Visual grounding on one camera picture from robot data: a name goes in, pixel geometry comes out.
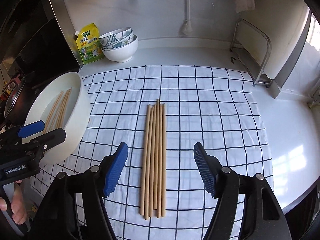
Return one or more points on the upper blue patterned bowl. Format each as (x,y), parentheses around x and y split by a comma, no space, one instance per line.
(113,36)

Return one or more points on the yellow seasoning pouch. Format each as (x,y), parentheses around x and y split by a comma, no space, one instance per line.
(88,44)

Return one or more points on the white checkered cloth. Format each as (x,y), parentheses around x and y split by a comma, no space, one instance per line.
(203,104)

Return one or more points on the wooden chopstick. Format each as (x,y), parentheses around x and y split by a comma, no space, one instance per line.
(143,174)
(50,115)
(156,153)
(62,109)
(152,158)
(148,161)
(164,160)
(159,158)
(54,118)

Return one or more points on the white wall pipe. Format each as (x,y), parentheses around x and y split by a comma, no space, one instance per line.
(186,28)

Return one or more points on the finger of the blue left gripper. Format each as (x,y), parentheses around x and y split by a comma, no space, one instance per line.
(30,129)
(42,143)

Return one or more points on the black range hood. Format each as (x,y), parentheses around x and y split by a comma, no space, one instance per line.
(38,39)

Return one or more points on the dark cooking pot with lid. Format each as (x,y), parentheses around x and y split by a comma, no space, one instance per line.
(16,106)

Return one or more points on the metal rack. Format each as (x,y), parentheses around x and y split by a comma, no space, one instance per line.
(252,48)

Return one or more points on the person's left hand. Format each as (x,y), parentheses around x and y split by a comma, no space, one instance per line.
(19,213)

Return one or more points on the large white basin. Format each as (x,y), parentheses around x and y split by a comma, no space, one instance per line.
(76,117)

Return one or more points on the white ceramic bowl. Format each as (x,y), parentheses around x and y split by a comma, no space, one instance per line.
(124,53)

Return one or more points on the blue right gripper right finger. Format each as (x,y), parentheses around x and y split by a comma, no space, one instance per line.
(206,165)

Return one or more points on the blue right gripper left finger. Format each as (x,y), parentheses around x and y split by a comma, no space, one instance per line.
(111,168)

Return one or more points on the blue patterned bowl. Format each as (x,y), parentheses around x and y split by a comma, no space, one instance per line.
(122,42)
(113,36)

